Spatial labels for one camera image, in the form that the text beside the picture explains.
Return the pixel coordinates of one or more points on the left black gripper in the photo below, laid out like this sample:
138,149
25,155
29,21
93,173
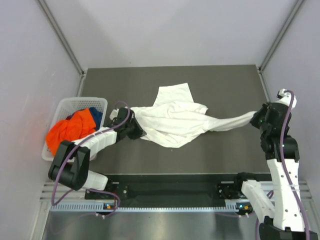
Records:
139,132

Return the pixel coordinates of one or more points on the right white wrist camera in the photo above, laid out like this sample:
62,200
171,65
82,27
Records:
287,98

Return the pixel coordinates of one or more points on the aluminium corner post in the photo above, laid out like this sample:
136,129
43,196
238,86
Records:
298,4
60,35

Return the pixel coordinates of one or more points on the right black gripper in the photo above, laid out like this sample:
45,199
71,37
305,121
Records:
254,120

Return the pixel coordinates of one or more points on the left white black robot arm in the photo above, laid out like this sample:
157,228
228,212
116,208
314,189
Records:
70,165

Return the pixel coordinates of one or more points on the white t-shirt red print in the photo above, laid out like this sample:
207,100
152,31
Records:
175,120

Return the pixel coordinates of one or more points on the right aluminium corner post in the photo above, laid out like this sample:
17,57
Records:
298,4

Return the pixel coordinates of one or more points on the white plastic laundry basket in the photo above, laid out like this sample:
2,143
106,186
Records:
67,107

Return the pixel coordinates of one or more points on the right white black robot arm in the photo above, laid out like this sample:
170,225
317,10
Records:
283,218

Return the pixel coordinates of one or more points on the orange t-shirt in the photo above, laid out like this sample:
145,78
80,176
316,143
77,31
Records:
64,130

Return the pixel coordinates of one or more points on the left aluminium corner post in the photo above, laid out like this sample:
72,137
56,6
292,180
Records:
60,35

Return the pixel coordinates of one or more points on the grey slotted cable duct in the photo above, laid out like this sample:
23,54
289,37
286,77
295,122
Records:
241,208

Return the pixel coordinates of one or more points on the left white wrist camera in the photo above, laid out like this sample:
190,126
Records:
113,114

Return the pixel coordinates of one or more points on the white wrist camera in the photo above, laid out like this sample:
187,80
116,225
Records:
287,98
113,114

